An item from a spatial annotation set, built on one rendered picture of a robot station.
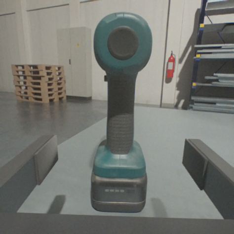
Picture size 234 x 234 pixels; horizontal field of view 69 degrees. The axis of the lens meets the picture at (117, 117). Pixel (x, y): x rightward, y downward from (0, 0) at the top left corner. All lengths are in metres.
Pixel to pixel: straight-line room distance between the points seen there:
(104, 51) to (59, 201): 0.20
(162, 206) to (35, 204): 0.17
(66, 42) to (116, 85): 5.45
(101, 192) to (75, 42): 5.31
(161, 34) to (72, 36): 2.47
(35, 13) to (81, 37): 2.21
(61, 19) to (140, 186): 6.19
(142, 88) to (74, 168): 4.63
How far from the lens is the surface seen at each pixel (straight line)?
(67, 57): 5.59
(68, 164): 0.36
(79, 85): 5.35
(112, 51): 0.18
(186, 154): 0.17
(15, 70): 5.75
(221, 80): 3.77
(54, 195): 0.29
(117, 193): 0.23
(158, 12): 5.05
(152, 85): 4.84
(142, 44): 0.18
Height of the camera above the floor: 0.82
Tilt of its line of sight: 14 degrees down
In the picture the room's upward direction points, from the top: 1 degrees clockwise
